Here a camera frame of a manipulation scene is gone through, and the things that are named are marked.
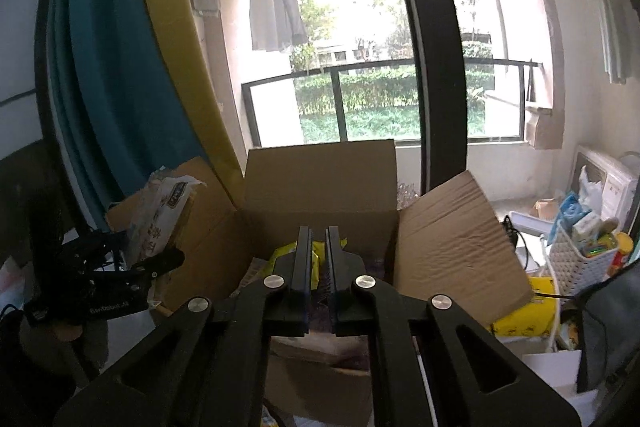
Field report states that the yellow snack bag in box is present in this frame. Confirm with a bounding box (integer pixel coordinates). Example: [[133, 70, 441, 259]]
[[262, 242, 326, 291]]

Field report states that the brown cardboard box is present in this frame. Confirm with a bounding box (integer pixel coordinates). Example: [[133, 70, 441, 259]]
[[98, 140, 548, 426]]

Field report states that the teal curtain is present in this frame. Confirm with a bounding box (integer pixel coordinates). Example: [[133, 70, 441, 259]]
[[47, 0, 205, 229]]

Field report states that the yellow snack bag on floor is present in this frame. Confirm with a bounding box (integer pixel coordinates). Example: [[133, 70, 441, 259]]
[[490, 277, 556, 337]]

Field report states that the white lattice plastic basket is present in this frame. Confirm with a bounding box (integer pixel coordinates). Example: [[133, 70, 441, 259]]
[[548, 228, 618, 296]]

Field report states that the black balcony railing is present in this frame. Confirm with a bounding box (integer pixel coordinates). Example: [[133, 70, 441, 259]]
[[241, 57, 544, 147]]

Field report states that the white air conditioner unit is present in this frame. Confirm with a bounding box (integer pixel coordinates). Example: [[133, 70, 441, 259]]
[[568, 145, 639, 231]]

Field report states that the yellow curtain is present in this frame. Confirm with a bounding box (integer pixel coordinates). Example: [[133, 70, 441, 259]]
[[145, 0, 244, 204]]

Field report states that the black window frame post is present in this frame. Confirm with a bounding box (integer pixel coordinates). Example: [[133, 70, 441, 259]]
[[405, 0, 468, 194]]

